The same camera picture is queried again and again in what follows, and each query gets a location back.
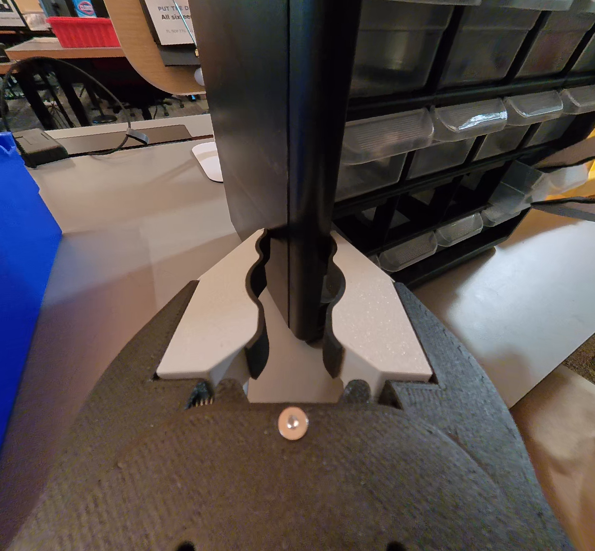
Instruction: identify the set of clear cabinet drawers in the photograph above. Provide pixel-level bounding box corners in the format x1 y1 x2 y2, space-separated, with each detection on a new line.
335 0 595 273

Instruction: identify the curved wooden panel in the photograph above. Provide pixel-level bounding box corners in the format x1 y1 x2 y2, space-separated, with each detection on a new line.
87 0 207 96

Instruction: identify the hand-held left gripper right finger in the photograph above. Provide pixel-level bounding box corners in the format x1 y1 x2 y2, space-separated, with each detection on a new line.
323 230 434 394

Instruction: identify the clear plastic drawer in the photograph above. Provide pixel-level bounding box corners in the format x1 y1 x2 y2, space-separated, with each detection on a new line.
483 160 592 228

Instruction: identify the grey desk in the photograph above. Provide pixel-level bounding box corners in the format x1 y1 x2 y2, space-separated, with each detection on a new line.
0 114 595 551

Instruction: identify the desk cable tray flap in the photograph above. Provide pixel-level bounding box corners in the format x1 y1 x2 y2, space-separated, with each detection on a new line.
60 124 192 154

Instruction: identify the black power brick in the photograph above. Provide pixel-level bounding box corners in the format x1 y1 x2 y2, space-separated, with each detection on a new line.
13 129 69 169

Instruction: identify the blue plastic bin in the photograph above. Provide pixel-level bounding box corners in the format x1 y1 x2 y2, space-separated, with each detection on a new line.
0 131 63 445

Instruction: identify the white metal display stand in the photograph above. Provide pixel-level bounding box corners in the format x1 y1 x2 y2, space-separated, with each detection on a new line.
192 67 225 184

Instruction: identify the black drawer organizer cabinet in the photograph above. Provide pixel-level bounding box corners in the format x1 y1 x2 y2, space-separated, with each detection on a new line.
182 0 595 342

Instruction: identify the red plastic bin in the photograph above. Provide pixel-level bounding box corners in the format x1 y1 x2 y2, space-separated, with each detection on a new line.
46 16 122 48

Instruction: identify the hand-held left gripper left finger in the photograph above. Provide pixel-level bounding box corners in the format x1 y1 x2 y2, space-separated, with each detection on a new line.
156 228 271 386

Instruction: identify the wooden table with black legs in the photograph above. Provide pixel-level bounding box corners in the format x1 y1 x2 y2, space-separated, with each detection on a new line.
5 38 126 128

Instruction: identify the black power adapter with cable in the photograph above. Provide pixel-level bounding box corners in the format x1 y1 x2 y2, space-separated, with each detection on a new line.
0 58 149 156

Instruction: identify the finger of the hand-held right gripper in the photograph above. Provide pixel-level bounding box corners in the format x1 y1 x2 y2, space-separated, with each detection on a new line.
534 142 595 191
532 198 595 224

